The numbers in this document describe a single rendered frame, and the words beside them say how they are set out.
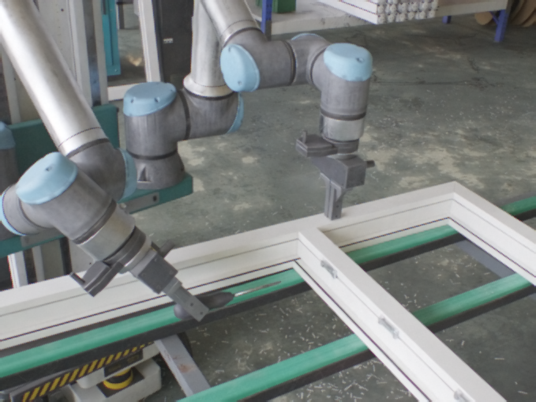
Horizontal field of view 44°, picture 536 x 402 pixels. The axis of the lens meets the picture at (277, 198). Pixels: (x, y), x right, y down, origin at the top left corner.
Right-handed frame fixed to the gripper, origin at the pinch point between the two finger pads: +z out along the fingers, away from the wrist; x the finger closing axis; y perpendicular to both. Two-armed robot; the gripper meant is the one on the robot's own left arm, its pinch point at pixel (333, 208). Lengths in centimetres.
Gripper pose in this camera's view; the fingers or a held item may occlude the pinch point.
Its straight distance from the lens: 138.6
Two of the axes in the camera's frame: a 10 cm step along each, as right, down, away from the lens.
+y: 8.8, -2.0, 4.4
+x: -4.8, -4.5, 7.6
